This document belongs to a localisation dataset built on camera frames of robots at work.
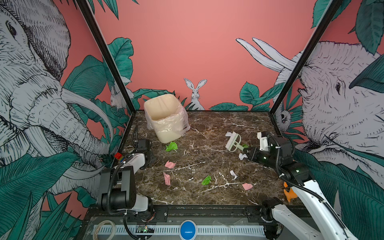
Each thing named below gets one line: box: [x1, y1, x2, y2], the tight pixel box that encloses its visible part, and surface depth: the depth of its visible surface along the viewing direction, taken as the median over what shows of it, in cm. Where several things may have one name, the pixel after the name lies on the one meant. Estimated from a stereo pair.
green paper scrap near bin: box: [165, 141, 178, 152], surface depth 100 cm
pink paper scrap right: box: [241, 183, 254, 191], surface depth 85 cm
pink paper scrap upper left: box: [164, 160, 177, 169], surface depth 92 cm
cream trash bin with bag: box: [144, 94, 191, 144], surface depth 93 cm
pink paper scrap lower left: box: [163, 172, 171, 186], surface depth 87 cm
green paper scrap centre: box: [201, 174, 212, 186], surface depth 87 cm
